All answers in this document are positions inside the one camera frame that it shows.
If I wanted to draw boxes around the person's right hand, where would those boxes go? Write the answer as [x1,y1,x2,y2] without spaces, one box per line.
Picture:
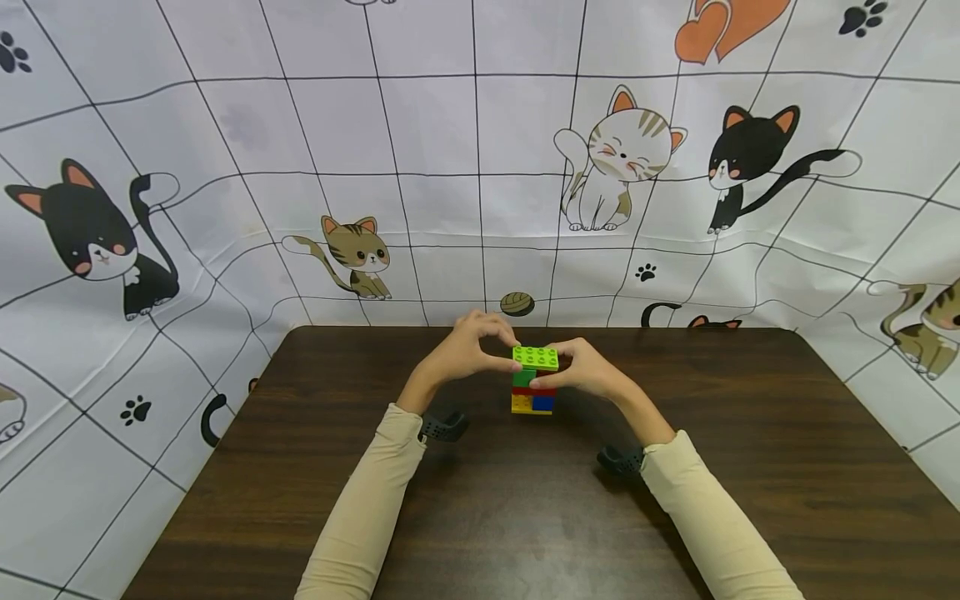
[529,337,630,403]

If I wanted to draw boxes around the person's left hand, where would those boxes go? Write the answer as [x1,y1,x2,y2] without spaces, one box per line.
[416,309,524,392]

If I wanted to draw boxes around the lime green toy brick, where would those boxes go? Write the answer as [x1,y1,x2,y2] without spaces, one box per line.
[512,346,560,373]

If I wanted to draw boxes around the person's right forearm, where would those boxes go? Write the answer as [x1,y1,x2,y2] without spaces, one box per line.
[611,381,805,600]

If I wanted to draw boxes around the person's left forearm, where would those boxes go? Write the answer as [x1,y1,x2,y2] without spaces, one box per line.
[294,371,439,600]

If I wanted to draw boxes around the black wrist band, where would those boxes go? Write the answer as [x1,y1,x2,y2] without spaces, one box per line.
[596,444,646,478]
[419,411,470,443]

